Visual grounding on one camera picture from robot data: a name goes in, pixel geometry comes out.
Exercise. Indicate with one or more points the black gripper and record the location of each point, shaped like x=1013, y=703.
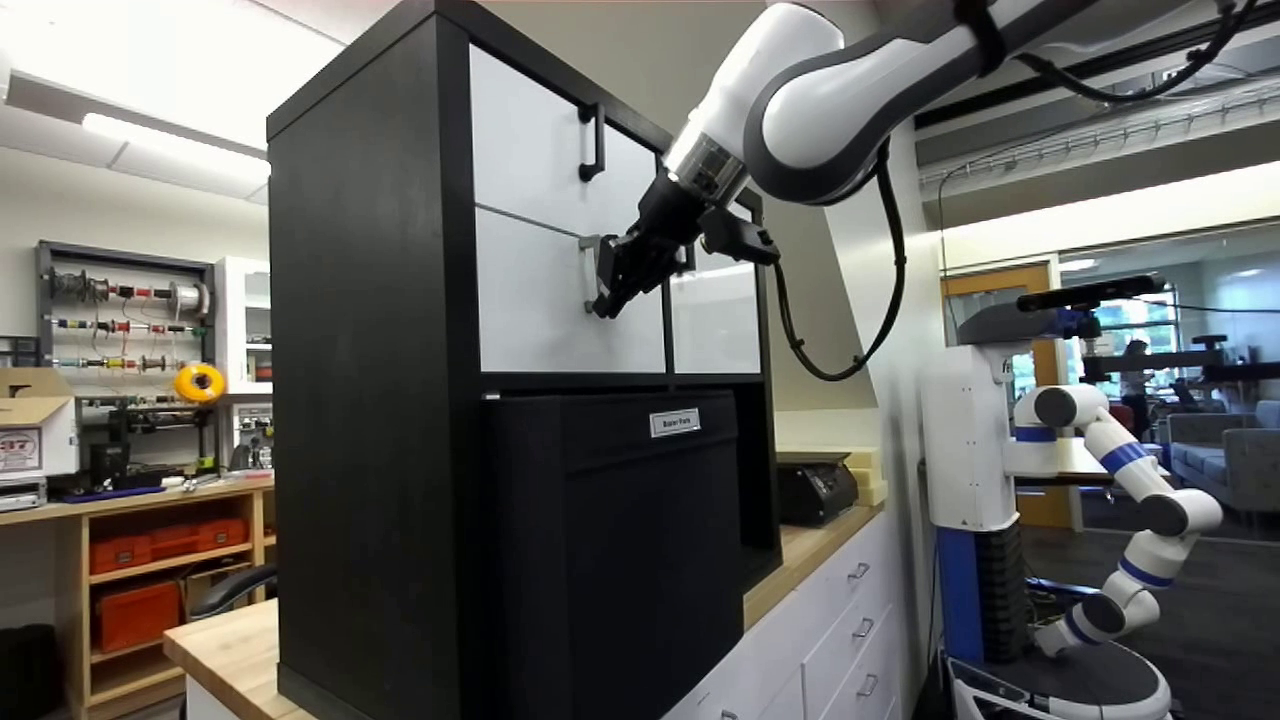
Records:
x=675, y=222

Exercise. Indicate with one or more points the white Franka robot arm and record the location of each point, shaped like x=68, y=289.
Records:
x=827, y=104

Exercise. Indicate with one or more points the white blue mobile robot arm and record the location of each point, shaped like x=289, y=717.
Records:
x=1175, y=513

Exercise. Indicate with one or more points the white counter drawer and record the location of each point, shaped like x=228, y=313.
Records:
x=869, y=680
x=865, y=571
x=865, y=626

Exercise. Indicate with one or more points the black fabric bin with label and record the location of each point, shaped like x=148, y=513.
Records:
x=613, y=561

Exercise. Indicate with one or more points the black device on counter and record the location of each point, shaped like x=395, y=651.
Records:
x=815, y=491

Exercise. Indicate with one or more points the white blue mobile robot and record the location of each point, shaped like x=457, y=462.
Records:
x=967, y=441

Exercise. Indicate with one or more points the white base cabinet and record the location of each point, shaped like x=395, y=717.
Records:
x=800, y=653

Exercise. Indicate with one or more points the yellow roll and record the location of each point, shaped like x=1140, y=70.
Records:
x=202, y=385

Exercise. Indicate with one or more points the long ceiling light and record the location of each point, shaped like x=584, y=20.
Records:
x=162, y=140

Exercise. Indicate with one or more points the red storage bin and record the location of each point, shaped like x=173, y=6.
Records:
x=123, y=551
x=202, y=538
x=135, y=617

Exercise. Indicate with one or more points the black bench machine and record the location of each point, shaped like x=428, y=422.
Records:
x=135, y=446

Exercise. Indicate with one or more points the wooden countertop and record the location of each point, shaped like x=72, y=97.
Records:
x=242, y=653

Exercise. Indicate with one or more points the cardboard box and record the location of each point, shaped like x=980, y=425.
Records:
x=35, y=441

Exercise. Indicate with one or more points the wooden workbench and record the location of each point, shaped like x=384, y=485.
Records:
x=72, y=586

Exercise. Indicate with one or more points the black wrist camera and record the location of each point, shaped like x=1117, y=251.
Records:
x=742, y=237

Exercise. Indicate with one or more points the wall tool rack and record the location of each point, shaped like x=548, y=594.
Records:
x=123, y=306

